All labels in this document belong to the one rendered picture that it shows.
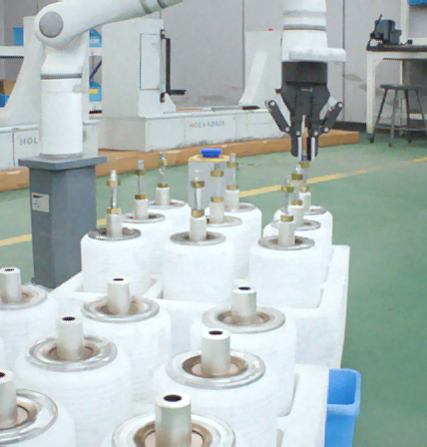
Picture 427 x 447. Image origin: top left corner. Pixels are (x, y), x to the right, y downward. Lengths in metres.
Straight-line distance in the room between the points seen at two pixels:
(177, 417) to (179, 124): 3.56
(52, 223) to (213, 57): 6.28
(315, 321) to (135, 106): 3.02
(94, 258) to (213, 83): 6.77
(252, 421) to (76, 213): 1.06
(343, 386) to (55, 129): 0.88
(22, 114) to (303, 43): 2.46
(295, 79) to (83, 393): 0.71
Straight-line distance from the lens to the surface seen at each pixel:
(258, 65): 4.84
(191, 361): 0.55
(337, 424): 0.80
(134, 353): 0.65
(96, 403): 0.55
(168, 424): 0.42
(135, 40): 3.82
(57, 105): 1.51
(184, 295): 0.94
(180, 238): 0.96
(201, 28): 7.84
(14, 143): 3.23
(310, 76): 1.12
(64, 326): 0.56
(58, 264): 1.53
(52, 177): 1.50
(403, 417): 1.04
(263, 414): 0.53
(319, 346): 0.90
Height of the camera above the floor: 0.46
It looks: 11 degrees down
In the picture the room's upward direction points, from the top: straight up
